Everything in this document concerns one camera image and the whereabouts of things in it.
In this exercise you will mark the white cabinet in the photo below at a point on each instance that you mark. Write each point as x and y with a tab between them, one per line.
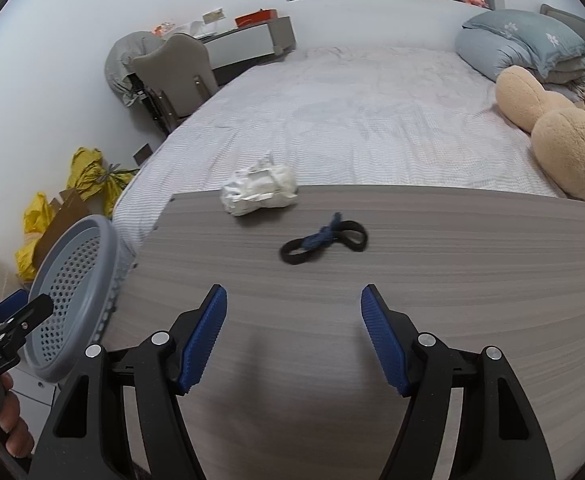
32	395

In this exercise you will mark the bed with grey sheet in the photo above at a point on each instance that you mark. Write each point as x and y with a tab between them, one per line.
347	110

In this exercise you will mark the yellow plastic bag with knot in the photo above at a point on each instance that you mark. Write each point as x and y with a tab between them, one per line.
90	172

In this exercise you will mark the white and orange plastic bag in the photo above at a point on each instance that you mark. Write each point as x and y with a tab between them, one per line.
177	29

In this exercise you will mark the brown cardboard piece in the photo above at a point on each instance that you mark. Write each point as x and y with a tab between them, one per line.
65	215

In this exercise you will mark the grey padded headboard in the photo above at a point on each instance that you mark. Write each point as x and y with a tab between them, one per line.
570	22

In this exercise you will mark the large beige plush bear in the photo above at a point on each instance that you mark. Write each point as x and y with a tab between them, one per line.
567	145

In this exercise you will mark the crumpled white paper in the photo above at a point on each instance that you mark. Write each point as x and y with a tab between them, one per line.
257	190

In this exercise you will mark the person's left hand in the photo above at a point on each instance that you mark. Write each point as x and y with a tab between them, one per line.
15	425

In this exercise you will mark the small white card box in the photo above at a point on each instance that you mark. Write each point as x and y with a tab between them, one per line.
213	15

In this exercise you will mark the light blue floral pillow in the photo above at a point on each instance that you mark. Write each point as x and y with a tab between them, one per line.
527	35

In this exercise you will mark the grey and white desk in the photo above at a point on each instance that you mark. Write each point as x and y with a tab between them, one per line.
247	42

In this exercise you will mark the beige upholstered chair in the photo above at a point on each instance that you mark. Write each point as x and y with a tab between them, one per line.
177	70

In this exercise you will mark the grey cloth bag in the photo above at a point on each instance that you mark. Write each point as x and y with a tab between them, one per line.
122	57

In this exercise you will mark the wall socket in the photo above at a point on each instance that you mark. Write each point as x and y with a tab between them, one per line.
142	154

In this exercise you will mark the plain light blue pillow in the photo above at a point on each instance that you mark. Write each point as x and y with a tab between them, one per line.
490	52

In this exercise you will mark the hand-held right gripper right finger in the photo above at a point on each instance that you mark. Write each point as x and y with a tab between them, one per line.
385	340

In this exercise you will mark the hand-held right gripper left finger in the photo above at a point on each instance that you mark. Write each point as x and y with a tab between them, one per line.
205	340

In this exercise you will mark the grey perforated plastic basket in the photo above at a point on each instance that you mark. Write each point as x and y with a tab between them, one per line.
67	280

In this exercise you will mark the red box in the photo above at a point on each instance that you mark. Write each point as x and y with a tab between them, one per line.
256	18

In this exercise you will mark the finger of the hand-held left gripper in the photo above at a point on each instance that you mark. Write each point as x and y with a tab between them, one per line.
10	305
35	312

